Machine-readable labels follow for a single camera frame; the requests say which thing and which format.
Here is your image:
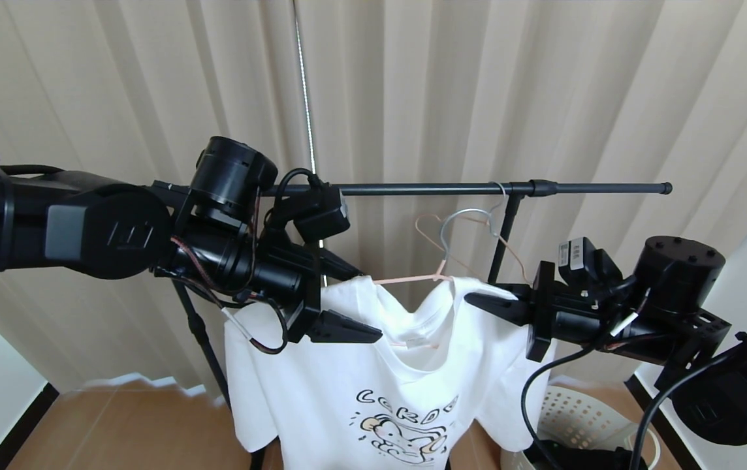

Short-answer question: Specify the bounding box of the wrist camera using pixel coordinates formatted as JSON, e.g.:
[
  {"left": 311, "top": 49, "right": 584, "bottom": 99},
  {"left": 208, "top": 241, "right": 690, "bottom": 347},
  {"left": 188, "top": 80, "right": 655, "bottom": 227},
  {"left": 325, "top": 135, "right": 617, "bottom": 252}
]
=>
[
  {"left": 269, "top": 183, "right": 352, "bottom": 243},
  {"left": 556, "top": 236, "right": 637, "bottom": 309}
]

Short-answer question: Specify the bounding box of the white laundry basket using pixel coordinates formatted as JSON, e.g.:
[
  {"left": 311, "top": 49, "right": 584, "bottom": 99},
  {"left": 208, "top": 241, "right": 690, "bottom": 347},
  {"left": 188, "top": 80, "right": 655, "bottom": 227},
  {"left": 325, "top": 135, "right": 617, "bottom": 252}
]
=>
[{"left": 500, "top": 385, "right": 662, "bottom": 470}]

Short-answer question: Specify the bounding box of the pink clothes hanger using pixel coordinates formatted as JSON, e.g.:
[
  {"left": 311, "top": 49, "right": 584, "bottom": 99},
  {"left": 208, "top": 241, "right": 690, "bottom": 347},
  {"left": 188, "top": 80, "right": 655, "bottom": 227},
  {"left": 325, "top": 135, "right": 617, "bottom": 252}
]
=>
[
  {"left": 415, "top": 182, "right": 532, "bottom": 283},
  {"left": 372, "top": 208, "right": 500, "bottom": 348}
]

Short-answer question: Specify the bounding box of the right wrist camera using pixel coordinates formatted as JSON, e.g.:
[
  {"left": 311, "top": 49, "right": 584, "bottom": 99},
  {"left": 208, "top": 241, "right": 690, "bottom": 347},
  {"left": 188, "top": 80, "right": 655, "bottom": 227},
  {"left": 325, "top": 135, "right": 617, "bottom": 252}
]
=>
[{"left": 556, "top": 236, "right": 637, "bottom": 309}]

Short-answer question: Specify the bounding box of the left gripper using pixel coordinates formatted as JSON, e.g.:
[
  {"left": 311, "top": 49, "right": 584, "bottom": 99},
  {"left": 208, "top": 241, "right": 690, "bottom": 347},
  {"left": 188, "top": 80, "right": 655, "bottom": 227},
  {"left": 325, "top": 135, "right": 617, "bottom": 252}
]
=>
[{"left": 215, "top": 230, "right": 384, "bottom": 345}]

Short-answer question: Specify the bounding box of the black garment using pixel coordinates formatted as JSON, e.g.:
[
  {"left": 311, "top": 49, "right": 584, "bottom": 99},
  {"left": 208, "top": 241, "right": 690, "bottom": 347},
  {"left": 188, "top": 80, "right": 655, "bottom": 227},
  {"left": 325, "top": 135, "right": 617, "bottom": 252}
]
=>
[{"left": 522, "top": 439, "right": 649, "bottom": 470}]

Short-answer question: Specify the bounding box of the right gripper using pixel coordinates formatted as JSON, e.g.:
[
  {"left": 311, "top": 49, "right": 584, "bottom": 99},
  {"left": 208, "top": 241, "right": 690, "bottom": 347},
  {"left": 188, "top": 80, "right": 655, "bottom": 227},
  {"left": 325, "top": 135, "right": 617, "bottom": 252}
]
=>
[{"left": 526, "top": 261, "right": 622, "bottom": 363}]

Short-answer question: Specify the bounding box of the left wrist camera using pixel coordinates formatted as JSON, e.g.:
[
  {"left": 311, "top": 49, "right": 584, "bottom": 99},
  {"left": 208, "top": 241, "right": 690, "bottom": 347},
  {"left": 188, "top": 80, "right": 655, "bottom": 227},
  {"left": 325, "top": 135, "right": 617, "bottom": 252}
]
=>
[{"left": 269, "top": 183, "right": 352, "bottom": 243}]

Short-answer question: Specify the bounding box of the white printed T-shirt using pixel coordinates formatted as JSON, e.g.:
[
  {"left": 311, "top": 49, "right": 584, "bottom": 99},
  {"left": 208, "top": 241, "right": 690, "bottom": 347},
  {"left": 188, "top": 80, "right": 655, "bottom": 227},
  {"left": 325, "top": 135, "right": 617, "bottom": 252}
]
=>
[{"left": 223, "top": 274, "right": 557, "bottom": 470}]

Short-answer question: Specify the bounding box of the black clothes rack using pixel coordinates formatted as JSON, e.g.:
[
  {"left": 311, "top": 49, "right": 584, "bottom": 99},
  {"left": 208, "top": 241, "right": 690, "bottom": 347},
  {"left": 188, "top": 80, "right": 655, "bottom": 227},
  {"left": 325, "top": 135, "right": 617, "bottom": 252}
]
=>
[{"left": 171, "top": 179, "right": 673, "bottom": 470}]

